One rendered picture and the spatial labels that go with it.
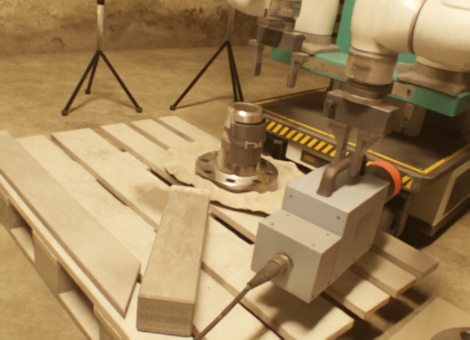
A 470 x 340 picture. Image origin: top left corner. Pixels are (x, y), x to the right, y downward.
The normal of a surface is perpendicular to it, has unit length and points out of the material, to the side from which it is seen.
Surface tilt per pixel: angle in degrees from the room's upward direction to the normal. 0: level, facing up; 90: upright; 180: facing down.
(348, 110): 90
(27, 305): 0
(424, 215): 90
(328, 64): 90
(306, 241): 0
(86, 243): 0
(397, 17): 84
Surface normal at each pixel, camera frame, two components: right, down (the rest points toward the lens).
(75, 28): 0.66, 0.38
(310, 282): -0.62, 0.24
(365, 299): 0.13, -0.91
